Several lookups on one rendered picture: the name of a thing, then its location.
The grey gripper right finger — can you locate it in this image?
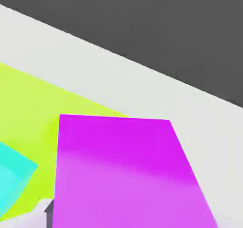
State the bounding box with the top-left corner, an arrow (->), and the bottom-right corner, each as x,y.
214,213 -> 243,228

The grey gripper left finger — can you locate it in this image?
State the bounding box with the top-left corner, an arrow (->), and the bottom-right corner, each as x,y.
0,198 -> 55,228

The small magenta cube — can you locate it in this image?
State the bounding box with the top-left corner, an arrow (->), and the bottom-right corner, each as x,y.
52,114 -> 219,228

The small cyan cube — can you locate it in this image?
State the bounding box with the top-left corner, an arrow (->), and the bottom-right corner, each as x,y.
0,141 -> 39,219

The large lime yellow box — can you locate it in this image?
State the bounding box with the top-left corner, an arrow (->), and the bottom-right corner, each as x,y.
0,62 -> 130,222

